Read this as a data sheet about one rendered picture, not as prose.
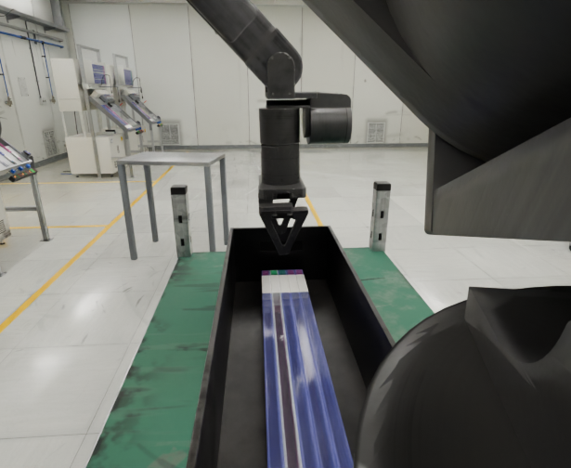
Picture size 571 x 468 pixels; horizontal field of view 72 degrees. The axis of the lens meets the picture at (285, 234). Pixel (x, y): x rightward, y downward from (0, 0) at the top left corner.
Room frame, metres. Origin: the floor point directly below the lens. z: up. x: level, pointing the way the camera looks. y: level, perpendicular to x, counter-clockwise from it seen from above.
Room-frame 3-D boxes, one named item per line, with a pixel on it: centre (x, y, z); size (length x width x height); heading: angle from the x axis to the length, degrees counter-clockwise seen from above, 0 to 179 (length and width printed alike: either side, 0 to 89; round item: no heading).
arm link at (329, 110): (0.58, -0.03, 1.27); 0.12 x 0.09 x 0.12; 95
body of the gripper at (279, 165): (0.58, 0.01, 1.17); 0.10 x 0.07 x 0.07; 4
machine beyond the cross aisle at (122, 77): (7.95, 3.14, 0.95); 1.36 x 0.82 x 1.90; 94
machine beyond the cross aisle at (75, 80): (6.50, 3.04, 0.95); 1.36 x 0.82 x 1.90; 94
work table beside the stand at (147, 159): (3.10, 0.87, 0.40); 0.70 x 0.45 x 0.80; 83
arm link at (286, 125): (0.58, 0.00, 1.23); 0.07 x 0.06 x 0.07; 95
